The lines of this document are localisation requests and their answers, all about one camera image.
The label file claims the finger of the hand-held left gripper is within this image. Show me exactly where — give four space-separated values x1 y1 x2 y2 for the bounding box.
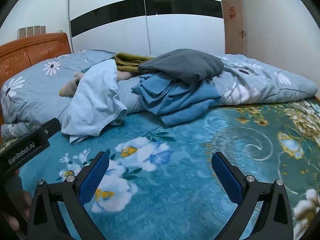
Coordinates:
37 118 61 141

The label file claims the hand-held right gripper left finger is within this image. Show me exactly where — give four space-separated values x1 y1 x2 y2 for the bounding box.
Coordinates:
27 151 110 240

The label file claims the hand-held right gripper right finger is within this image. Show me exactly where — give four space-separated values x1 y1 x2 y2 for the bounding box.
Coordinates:
211 151 293 240

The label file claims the light blue T-shirt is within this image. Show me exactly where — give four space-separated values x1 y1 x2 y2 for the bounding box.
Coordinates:
61 59 128 145

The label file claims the person's left hand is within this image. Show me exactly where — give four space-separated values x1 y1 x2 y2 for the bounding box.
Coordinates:
1 190 32 232

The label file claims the light blue daisy duvet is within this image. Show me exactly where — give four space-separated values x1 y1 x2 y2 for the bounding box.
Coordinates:
0 49 318 139

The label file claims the beige plush toy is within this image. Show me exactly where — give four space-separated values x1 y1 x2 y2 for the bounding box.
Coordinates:
59 70 135 97

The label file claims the orange wooden headboard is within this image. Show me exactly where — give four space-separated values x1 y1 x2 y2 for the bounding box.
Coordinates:
0 32 72 125

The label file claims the blue folded garment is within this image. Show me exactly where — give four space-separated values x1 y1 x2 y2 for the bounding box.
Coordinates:
131 73 222 127

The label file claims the olive yellow knit garment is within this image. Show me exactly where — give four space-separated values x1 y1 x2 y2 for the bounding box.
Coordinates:
114 52 155 73

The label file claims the dark grey garment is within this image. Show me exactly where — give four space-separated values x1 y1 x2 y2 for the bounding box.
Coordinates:
137 49 224 83

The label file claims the cardboard box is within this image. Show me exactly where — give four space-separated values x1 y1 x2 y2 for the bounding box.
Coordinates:
221 0 247 55

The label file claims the white wardrobe with black band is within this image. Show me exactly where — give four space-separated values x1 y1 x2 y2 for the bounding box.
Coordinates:
68 0 225 55

